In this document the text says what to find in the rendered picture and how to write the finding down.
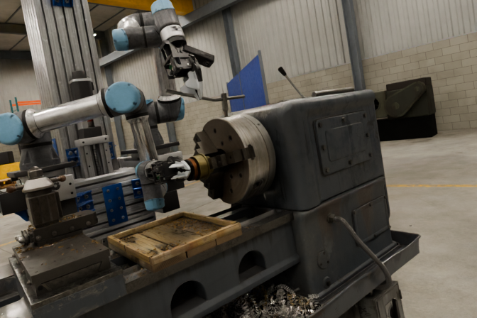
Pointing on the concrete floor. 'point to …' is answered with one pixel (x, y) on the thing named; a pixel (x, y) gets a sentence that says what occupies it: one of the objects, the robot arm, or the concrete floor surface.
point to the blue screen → (249, 86)
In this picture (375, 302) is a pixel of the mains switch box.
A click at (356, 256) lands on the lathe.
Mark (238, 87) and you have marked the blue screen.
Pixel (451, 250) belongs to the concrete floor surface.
